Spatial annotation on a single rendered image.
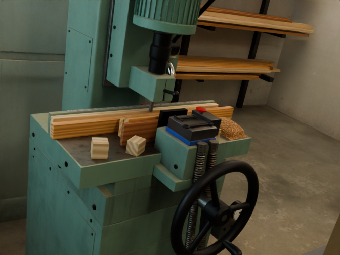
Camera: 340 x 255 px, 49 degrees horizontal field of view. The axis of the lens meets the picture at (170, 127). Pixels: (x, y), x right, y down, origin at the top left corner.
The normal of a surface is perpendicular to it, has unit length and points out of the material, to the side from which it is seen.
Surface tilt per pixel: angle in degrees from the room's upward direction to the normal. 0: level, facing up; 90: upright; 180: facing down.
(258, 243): 0
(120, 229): 90
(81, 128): 90
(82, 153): 0
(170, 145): 90
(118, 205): 90
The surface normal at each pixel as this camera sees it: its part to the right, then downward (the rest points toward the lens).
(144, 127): 0.59, 0.39
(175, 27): 0.31, 0.40
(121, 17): -0.78, 0.10
